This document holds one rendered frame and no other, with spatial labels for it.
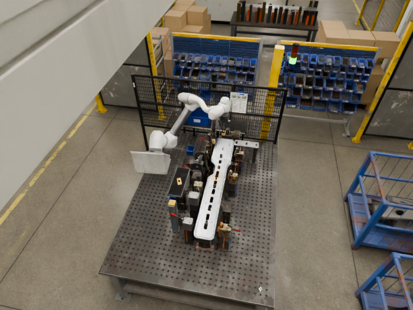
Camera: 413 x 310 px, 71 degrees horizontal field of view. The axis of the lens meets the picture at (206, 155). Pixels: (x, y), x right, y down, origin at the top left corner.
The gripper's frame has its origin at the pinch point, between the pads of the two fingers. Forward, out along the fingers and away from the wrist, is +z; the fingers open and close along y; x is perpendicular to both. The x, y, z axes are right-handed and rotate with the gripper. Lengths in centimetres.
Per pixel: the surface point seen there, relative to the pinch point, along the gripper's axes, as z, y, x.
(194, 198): 19, -15, -84
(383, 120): 82, 236, 169
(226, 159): 29.5, 6.4, -16.0
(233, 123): 26, 6, 46
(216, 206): 30, 5, -82
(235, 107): 7, 7, 54
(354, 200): 114, 179, 22
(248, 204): 60, 37, -51
